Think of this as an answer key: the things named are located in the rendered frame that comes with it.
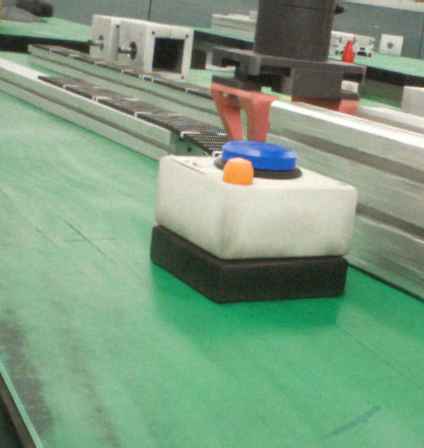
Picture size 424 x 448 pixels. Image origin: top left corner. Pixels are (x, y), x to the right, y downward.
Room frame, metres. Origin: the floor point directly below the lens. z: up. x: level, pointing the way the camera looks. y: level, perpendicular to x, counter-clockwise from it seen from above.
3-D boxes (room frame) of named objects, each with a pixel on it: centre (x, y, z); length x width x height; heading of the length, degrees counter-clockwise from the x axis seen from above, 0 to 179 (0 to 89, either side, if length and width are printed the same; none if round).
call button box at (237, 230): (0.52, 0.00, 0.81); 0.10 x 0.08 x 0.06; 124
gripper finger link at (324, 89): (0.74, -0.01, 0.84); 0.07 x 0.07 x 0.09; 34
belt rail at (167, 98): (1.35, 0.18, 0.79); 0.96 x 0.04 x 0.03; 34
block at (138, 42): (1.68, 0.24, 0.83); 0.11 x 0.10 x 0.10; 126
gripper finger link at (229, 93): (0.73, 0.01, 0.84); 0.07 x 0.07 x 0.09; 34
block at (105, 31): (1.78, 0.31, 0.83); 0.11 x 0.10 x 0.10; 121
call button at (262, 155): (0.51, 0.01, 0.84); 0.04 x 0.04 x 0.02
